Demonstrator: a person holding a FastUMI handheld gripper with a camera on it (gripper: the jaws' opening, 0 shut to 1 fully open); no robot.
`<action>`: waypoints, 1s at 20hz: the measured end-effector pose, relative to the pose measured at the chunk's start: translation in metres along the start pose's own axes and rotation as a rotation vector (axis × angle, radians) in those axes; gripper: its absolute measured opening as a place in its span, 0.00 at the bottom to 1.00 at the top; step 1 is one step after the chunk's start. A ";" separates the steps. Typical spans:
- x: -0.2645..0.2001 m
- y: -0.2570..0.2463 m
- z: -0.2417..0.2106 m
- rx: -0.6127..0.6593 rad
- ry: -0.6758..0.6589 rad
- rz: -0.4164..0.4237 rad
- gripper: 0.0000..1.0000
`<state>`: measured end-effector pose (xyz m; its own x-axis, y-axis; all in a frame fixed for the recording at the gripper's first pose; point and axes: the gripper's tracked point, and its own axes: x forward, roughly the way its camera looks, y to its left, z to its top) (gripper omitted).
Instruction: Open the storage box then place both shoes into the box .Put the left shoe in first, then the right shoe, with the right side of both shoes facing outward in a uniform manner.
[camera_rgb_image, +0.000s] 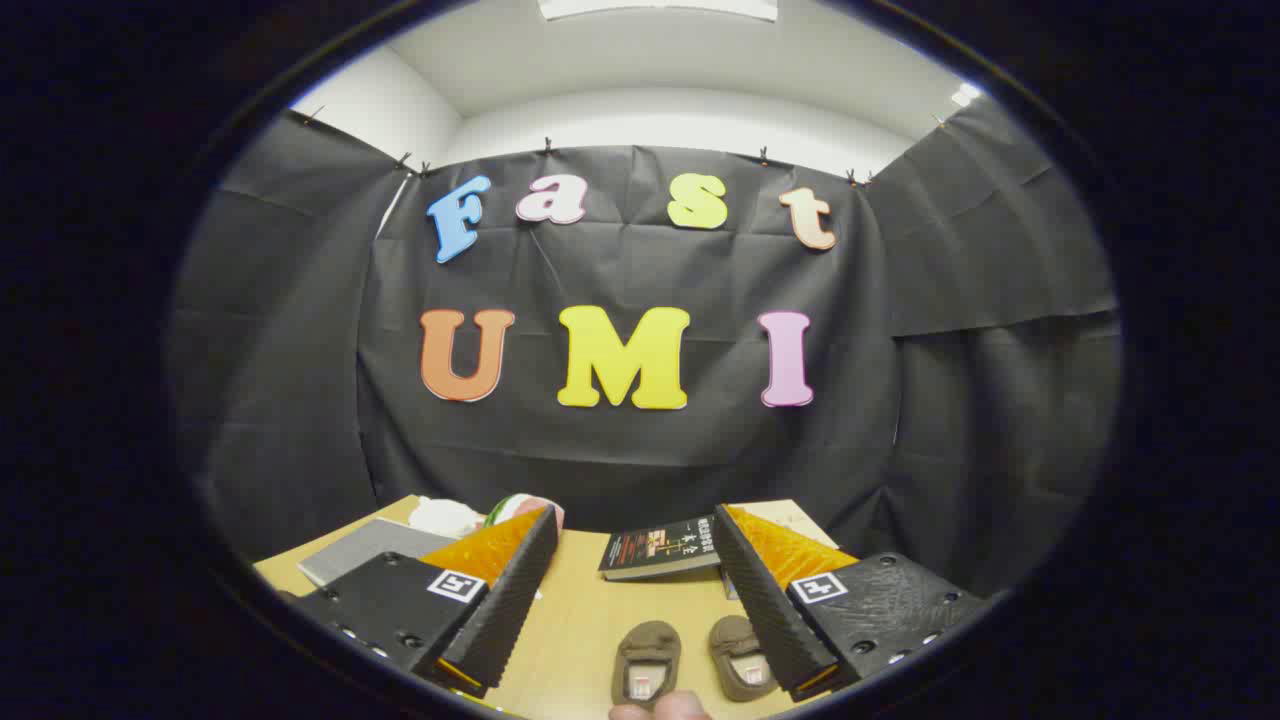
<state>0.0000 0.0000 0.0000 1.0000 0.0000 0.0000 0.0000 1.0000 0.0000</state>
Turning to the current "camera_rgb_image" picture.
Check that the ceiling light panel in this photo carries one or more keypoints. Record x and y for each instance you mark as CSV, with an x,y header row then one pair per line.
x,y
660,8

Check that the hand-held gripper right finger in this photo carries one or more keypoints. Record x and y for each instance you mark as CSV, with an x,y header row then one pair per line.
x,y
765,610

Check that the white plush toy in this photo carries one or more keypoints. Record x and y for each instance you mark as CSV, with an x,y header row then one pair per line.
x,y
445,517

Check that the black backdrop cloth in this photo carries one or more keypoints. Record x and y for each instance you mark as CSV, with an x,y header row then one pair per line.
x,y
640,460

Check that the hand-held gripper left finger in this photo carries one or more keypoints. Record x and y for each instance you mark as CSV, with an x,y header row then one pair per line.
x,y
510,610

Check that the cream storage box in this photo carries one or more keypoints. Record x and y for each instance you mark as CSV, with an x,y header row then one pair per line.
x,y
365,548

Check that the brown fuzzy moccasin shoe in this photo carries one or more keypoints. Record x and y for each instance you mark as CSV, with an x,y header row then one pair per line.
x,y
645,650
735,640

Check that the watermelon slice plush toy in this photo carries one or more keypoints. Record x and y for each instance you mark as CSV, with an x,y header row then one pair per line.
x,y
525,503

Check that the black cover book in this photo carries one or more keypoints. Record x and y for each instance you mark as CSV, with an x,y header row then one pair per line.
x,y
655,548

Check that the cream cover book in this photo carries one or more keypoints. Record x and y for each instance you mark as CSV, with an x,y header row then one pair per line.
x,y
800,520

